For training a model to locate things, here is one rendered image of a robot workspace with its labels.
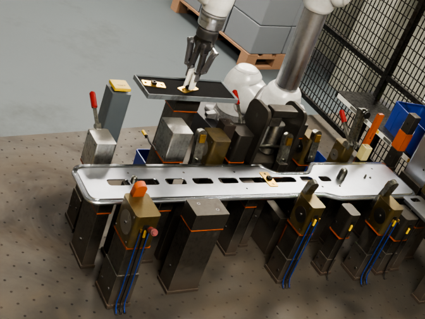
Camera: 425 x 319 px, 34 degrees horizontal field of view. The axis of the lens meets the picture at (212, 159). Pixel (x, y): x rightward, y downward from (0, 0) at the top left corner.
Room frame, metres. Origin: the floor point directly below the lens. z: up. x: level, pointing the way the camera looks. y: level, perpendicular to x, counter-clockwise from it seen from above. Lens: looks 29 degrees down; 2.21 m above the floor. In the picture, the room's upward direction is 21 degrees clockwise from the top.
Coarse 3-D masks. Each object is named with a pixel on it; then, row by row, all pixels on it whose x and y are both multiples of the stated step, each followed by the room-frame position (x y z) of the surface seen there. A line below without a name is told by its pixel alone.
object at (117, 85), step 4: (112, 80) 2.12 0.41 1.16; (116, 80) 2.13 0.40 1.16; (120, 80) 2.14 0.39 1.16; (124, 80) 2.15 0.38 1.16; (112, 84) 2.10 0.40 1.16; (116, 84) 2.11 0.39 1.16; (120, 84) 2.12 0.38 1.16; (124, 84) 2.13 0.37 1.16; (116, 88) 2.08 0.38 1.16; (120, 88) 2.09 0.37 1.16; (124, 88) 2.10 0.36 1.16; (128, 88) 2.11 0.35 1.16
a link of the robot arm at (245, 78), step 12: (228, 72) 2.89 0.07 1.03; (240, 72) 2.83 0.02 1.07; (252, 72) 2.85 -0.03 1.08; (228, 84) 2.83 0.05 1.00; (240, 84) 2.81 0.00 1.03; (252, 84) 2.82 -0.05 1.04; (264, 84) 2.87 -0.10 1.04; (240, 96) 2.80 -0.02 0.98; (252, 96) 2.79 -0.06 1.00; (228, 108) 2.82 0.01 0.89; (240, 108) 2.80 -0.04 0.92
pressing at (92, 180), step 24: (96, 168) 1.83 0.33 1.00; (120, 168) 1.88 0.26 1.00; (144, 168) 1.93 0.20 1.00; (168, 168) 1.98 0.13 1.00; (192, 168) 2.04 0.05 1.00; (216, 168) 2.10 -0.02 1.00; (240, 168) 2.16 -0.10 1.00; (264, 168) 2.22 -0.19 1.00; (312, 168) 2.36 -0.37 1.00; (336, 168) 2.43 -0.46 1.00; (360, 168) 2.51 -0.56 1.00; (384, 168) 2.59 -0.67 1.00; (96, 192) 1.71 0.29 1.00; (120, 192) 1.75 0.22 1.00; (168, 192) 1.85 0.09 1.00; (192, 192) 1.90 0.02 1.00; (216, 192) 1.95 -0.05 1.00; (240, 192) 2.00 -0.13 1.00; (264, 192) 2.06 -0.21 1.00; (288, 192) 2.12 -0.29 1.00; (336, 192) 2.25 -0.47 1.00; (360, 192) 2.32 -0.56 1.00; (408, 192) 2.46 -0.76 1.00
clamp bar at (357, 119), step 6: (360, 108) 2.56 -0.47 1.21; (360, 114) 2.55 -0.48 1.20; (366, 114) 2.54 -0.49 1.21; (354, 120) 2.56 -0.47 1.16; (360, 120) 2.57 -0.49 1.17; (354, 126) 2.55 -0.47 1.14; (360, 126) 2.56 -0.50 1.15; (354, 132) 2.54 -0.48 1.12; (348, 138) 2.55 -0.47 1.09; (354, 138) 2.56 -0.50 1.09; (354, 144) 2.55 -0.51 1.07
